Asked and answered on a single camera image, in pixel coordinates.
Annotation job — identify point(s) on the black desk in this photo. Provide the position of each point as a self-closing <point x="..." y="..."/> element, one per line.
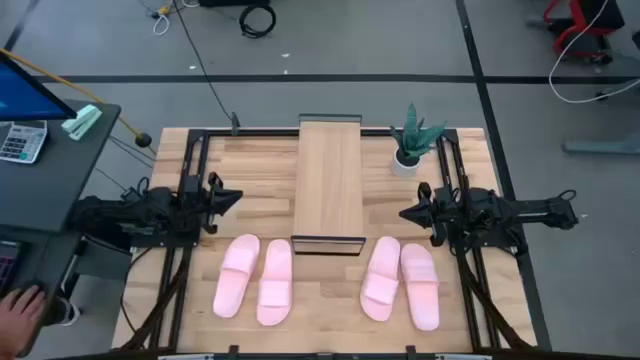
<point x="60" y="175"/>

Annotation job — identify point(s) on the red black clamp tool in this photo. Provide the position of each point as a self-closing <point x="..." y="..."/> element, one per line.
<point x="600" y="15"/>

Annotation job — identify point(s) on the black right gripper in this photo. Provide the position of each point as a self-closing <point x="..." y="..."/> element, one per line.
<point x="440" y="215"/>

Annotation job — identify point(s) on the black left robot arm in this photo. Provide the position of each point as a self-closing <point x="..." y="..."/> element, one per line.
<point x="150" y="210"/>

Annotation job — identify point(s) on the green plant in white pot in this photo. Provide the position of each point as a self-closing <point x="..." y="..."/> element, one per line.
<point x="406" y="167"/>

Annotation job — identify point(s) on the person's hand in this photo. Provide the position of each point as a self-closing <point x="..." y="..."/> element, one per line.
<point x="17" y="315"/>

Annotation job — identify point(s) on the grey calculator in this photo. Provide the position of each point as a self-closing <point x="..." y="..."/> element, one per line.
<point x="22" y="142"/>

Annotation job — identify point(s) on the wooden shelf black metal frame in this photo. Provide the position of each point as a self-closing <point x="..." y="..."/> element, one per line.
<point x="327" y="180"/>

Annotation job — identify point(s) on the small black clamp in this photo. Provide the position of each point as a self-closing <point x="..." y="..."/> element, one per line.
<point x="235" y="125"/>

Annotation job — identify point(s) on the person's shoe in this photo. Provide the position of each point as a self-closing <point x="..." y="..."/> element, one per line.
<point x="67" y="312"/>

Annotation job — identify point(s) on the pink foam slide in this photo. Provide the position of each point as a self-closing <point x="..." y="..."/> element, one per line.
<point x="381" y="280"/>
<point x="275" y="290"/>
<point x="420" y="290"/>
<point x="235" y="280"/>

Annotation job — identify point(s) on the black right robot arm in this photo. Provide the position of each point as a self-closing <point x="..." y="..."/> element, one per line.
<point x="500" y="215"/>

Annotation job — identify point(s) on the black aluminium rig frame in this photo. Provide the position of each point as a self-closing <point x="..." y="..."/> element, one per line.
<point x="260" y="133"/>

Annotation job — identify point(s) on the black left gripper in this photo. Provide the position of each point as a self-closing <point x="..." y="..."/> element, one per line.
<point x="210" y="205"/>

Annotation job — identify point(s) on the mint green stapler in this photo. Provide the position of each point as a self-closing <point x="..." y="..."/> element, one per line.
<point x="80" y="122"/>

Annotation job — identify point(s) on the keyboard with purple keys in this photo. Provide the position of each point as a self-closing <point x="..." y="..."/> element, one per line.
<point x="6" y="265"/>

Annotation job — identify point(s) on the monitor with blue screen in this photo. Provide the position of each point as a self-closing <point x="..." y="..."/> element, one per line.
<point x="25" y="95"/>

